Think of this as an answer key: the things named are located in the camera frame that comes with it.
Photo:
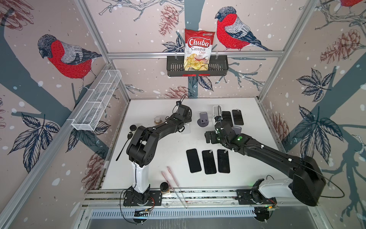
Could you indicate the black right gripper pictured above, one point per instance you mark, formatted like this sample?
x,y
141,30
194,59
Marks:
x,y
211,134

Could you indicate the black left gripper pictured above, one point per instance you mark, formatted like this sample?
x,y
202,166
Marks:
x,y
188,118

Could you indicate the purple phone with sticker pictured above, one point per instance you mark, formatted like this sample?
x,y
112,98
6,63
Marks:
x,y
223,161

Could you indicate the green-edged phone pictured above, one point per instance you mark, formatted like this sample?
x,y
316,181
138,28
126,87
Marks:
x,y
193,161

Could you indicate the black phone with sticker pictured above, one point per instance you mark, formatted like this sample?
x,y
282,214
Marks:
x,y
209,162

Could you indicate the teal phone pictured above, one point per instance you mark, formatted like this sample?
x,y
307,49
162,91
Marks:
x,y
237,117

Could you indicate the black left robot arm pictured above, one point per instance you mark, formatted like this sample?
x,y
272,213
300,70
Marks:
x,y
141,151

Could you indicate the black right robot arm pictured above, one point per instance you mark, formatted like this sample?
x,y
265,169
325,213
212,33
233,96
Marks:
x,y
304,181

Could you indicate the dark round stand back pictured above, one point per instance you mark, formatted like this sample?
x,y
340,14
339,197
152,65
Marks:
x,y
203,121

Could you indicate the dark round stand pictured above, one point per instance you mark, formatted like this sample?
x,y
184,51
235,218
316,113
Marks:
x,y
237,130
203,121

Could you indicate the white stand back left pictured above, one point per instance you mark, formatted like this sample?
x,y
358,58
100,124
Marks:
x,y
187,129

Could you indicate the white stand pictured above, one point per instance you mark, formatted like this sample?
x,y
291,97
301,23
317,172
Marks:
x,y
187,129
217,111

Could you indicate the white stand far right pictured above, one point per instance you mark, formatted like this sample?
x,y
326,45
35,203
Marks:
x,y
217,111

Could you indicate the dark round stand front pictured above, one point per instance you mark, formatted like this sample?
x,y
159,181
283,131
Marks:
x,y
237,130

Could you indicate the brown spice glass jar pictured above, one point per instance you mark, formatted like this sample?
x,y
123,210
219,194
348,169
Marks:
x,y
157,120

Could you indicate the black-lid spice jar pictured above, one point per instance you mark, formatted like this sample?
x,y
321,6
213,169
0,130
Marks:
x,y
133,128

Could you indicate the pink chopstick right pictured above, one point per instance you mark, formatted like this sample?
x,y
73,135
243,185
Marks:
x,y
177,184

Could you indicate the black spoon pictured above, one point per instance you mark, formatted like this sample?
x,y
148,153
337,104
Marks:
x,y
129,136

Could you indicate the Chuba cassava chips bag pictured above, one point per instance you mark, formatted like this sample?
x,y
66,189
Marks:
x,y
198,48

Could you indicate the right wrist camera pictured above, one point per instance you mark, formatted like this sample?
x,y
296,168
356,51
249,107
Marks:
x,y
218,119

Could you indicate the black wire basket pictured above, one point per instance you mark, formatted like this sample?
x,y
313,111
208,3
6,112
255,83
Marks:
x,y
218,66

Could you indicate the black-lid jar on rail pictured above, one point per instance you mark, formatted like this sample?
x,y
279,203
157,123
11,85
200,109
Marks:
x,y
165,189

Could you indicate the white wire shelf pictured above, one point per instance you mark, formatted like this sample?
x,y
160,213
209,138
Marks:
x,y
93,109

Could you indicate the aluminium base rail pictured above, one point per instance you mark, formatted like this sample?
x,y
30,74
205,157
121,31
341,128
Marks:
x,y
223,197

